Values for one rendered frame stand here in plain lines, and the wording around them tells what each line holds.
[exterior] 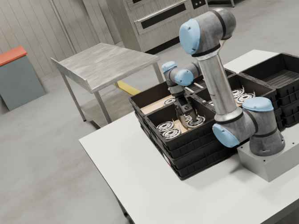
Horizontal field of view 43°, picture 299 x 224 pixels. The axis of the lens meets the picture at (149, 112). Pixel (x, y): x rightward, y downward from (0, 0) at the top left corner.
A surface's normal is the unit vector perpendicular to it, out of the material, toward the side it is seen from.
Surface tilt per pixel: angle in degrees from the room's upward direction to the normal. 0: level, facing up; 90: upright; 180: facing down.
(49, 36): 90
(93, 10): 90
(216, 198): 0
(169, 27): 90
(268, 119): 92
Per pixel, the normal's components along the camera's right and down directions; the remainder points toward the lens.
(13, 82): 0.37, 0.24
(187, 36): -0.89, 0.33
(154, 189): -0.34, -0.86
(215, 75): 0.02, 0.33
